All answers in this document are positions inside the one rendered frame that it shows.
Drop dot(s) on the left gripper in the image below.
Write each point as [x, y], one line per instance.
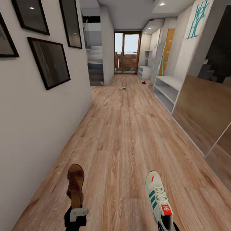
[74, 226]

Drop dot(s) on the door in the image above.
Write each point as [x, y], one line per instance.
[126, 51]
[166, 52]

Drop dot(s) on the stairs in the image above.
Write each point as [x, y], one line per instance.
[91, 22]

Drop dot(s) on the standing mirror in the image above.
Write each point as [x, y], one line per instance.
[156, 66]

